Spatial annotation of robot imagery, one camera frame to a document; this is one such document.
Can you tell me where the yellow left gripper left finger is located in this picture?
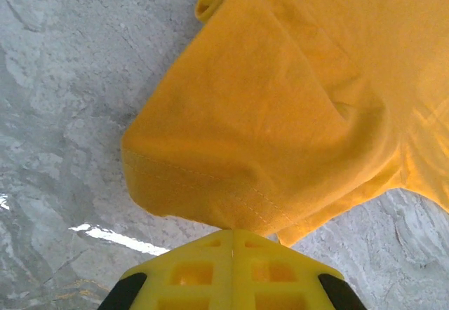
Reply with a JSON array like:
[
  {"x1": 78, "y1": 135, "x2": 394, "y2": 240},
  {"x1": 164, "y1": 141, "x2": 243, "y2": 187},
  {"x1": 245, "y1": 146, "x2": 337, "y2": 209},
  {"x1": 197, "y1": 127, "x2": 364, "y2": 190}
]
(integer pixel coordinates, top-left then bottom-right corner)
[{"x1": 98, "y1": 229, "x2": 234, "y2": 310}]

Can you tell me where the yellow t-shirt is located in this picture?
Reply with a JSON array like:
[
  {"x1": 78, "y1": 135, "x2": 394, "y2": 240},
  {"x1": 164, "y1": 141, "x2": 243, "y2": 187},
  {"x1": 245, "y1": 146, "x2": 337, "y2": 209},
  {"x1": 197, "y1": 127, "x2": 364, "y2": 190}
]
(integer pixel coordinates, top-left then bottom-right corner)
[{"x1": 121, "y1": 0, "x2": 449, "y2": 248}]

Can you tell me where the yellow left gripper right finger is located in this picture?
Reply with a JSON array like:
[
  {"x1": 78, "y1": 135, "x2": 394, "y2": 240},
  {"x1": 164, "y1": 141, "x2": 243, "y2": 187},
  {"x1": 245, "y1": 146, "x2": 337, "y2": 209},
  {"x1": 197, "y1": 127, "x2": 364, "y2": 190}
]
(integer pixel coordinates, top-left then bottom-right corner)
[{"x1": 232, "y1": 229, "x2": 368, "y2": 310}]

